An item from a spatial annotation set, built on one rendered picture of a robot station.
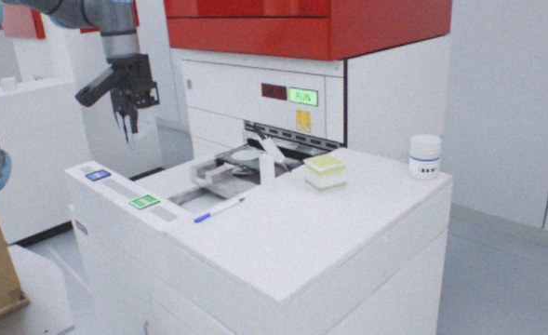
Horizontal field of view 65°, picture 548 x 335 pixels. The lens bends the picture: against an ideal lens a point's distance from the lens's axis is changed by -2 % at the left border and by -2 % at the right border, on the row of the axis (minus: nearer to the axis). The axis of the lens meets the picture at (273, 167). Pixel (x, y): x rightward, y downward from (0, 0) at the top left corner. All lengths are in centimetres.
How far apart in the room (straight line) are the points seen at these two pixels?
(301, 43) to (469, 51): 156
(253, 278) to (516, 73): 211
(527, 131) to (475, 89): 36
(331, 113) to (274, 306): 73
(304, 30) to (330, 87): 18
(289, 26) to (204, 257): 73
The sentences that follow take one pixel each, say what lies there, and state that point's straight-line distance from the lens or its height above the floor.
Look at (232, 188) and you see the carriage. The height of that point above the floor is 88.
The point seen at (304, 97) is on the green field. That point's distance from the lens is 137.
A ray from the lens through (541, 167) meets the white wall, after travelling 271.
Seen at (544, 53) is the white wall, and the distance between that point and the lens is 258.
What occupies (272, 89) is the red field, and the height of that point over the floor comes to 111.
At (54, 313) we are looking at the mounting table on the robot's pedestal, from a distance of 106.
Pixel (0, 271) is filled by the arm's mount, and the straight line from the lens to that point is 107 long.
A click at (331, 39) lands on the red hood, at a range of 122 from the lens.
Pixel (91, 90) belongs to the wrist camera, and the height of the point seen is 125.
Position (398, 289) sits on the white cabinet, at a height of 76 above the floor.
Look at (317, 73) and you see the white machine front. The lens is 132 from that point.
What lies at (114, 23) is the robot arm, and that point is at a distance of 96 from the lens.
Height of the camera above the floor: 142
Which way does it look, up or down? 22 degrees down
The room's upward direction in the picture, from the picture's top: 4 degrees counter-clockwise
